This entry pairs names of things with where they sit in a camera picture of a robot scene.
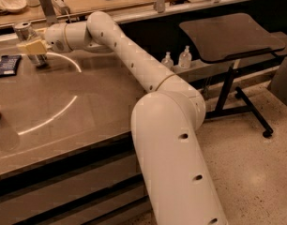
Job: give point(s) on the clear sanitizer bottle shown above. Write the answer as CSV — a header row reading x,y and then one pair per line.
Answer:
x,y
167,61
185,58

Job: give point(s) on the right clear sanitizer bottle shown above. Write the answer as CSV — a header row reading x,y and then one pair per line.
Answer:
x,y
185,58

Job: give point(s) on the silver redbull can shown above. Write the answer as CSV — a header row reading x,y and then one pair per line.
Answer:
x,y
25,32

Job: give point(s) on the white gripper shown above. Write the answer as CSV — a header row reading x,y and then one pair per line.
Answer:
x,y
54,37

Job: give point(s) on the black rolling laptop table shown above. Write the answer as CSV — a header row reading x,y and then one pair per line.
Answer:
x,y
231,38

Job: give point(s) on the grey drawer cabinet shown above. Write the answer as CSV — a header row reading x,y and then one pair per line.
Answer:
x,y
97,182

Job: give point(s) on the left clear sanitizer bottle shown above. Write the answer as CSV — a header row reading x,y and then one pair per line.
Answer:
x,y
167,61

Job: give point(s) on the dark blue rxbar wrapper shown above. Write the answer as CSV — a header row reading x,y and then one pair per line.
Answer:
x,y
9,65

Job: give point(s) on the white power strip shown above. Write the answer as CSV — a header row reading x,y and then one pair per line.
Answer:
x,y
61,6

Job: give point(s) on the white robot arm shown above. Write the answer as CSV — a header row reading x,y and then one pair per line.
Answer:
x,y
163,122

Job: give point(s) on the white bowl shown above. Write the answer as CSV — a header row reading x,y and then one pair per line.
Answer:
x,y
13,6

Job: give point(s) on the left metal bracket post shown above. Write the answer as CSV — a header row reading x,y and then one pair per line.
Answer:
x,y
48,10

